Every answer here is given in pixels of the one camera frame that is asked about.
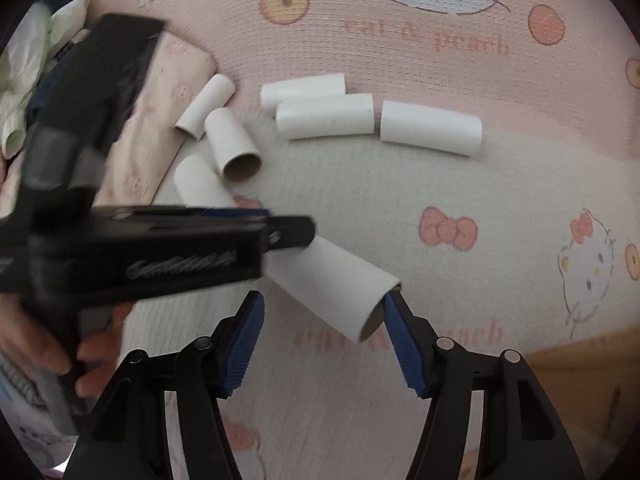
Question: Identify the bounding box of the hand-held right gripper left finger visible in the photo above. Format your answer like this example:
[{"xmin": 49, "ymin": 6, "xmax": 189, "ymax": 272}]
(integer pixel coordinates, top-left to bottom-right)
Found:
[{"xmin": 65, "ymin": 290, "xmax": 266, "ymax": 480}]

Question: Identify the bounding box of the person's left hand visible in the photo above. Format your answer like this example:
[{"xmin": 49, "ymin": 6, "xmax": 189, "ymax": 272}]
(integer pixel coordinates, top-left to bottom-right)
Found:
[{"xmin": 0, "ymin": 292, "xmax": 133, "ymax": 401}]

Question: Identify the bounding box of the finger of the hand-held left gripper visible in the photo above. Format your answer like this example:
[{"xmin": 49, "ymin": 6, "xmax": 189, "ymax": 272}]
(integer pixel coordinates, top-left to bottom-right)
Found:
[
  {"xmin": 185, "ymin": 205, "xmax": 273, "ymax": 223},
  {"xmin": 260, "ymin": 215, "xmax": 317, "ymax": 256}
]

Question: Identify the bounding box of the dark blue cloth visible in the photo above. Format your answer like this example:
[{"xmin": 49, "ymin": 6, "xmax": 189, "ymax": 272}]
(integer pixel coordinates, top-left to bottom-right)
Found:
[{"xmin": 27, "ymin": 60, "xmax": 66, "ymax": 126}]

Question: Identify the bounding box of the pink flower pattern pillow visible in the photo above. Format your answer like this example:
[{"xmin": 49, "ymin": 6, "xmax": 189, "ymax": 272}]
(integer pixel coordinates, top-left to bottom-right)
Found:
[{"xmin": 97, "ymin": 31, "xmax": 218, "ymax": 207}]

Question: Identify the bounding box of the pink cat printed blanket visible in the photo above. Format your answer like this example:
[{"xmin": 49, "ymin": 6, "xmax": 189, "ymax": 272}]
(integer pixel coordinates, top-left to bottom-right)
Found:
[{"xmin": 65, "ymin": 0, "xmax": 640, "ymax": 480}]

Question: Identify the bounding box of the white printed cloth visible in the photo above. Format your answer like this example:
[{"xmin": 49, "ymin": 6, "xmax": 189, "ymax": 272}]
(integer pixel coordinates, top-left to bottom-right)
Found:
[{"xmin": 0, "ymin": 350, "xmax": 81, "ymax": 476}]

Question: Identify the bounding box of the white paper tube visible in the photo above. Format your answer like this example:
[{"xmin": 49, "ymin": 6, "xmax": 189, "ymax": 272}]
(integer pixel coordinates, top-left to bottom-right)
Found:
[
  {"xmin": 275, "ymin": 93, "xmax": 377, "ymax": 141},
  {"xmin": 172, "ymin": 154, "xmax": 238, "ymax": 209},
  {"xmin": 379, "ymin": 100, "xmax": 483, "ymax": 159},
  {"xmin": 175, "ymin": 74, "xmax": 237, "ymax": 142},
  {"xmin": 260, "ymin": 73, "xmax": 347, "ymax": 112},
  {"xmin": 204, "ymin": 107, "xmax": 263, "ymax": 182},
  {"xmin": 262, "ymin": 236, "xmax": 402, "ymax": 344}
]

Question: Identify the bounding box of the cardboard box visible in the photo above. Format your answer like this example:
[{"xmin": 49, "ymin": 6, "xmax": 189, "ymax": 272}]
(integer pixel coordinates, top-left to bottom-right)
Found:
[{"xmin": 525, "ymin": 332, "xmax": 636, "ymax": 456}]

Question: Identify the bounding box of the white plastic bag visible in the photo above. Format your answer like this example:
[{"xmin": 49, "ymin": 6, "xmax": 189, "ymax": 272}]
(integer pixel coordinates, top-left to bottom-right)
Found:
[{"xmin": 2, "ymin": 0, "xmax": 91, "ymax": 98}]

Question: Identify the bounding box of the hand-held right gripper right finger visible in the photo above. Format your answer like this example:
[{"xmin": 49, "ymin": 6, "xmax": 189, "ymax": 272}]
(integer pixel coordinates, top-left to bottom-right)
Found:
[{"xmin": 382, "ymin": 290, "xmax": 586, "ymax": 480}]

